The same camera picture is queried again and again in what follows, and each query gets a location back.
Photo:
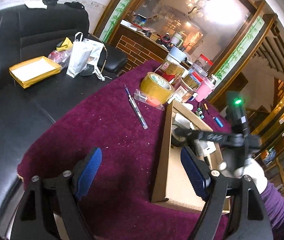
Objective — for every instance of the yellow packing tape roll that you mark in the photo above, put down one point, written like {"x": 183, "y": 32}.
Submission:
{"x": 157, "y": 87}

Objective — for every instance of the yellow flat box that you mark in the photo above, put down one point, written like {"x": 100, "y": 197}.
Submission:
{"x": 30, "y": 72}

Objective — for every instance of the clear jar with sticks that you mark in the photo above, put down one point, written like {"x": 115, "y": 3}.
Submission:
{"x": 185, "y": 88}

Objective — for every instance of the clear case red item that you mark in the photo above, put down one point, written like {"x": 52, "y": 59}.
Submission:
{"x": 147, "y": 99}

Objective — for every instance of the white gloved right hand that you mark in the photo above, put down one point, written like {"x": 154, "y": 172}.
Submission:
{"x": 251, "y": 168}

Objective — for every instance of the pink knitted bottle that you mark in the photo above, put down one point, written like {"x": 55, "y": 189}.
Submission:
{"x": 206, "y": 87}

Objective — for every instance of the purple sleeve forearm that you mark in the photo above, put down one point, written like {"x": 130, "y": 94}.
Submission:
{"x": 274, "y": 204}

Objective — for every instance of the cardboard box tray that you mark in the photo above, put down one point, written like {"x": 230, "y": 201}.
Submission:
{"x": 172, "y": 188}

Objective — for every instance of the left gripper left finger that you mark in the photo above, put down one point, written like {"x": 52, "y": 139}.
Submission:
{"x": 45, "y": 197}

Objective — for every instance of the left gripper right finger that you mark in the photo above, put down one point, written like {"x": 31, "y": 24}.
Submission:
{"x": 248, "y": 218}

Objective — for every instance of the blue lighter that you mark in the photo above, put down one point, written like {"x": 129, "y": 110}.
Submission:
{"x": 218, "y": 121}

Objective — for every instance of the purple tablecloth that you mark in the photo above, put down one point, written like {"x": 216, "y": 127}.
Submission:
{"x": 118, "y": 203}

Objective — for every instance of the white paper bag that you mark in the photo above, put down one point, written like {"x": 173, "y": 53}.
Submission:
{"x": 84, "y": 52}

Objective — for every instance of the black sofa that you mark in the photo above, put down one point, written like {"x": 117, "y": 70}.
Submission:
{"x": 35, "y": 89}

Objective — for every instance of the patterned blue pen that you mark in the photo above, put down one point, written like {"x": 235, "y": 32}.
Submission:
{"x": 136, "y": 109}

